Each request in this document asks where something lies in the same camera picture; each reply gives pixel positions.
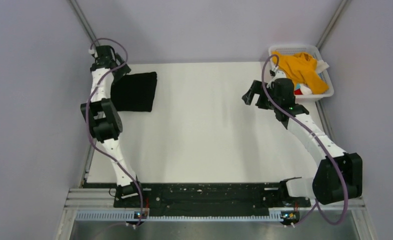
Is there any white plastic basket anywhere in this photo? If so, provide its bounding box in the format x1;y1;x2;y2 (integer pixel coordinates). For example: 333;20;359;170
268;43;335;102

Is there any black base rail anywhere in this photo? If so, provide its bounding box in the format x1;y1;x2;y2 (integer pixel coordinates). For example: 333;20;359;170
113;182;311;217

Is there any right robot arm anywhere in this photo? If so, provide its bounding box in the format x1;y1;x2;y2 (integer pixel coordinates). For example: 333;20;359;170
242;73;363;206

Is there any black t shirt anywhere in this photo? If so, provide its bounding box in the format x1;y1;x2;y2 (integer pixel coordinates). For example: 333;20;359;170
110;71;158;112

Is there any white cable duct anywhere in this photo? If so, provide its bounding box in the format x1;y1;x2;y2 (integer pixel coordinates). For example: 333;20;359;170
75;210;284;222

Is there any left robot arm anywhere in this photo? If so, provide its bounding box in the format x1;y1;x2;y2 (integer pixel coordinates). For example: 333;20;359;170
80;45;145;207

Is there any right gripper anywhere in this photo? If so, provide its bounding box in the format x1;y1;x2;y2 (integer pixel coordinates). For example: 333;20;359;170
242;79;281;111

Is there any orange t shirt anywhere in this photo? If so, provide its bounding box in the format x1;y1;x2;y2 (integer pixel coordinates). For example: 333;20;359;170
272;51;329;95

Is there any white cloth in basket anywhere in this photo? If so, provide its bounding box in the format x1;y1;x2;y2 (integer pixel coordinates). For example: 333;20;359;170
315;60;330;75

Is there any red blue cloth in basket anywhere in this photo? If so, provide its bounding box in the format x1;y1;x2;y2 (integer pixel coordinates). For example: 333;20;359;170
293;84;304;96

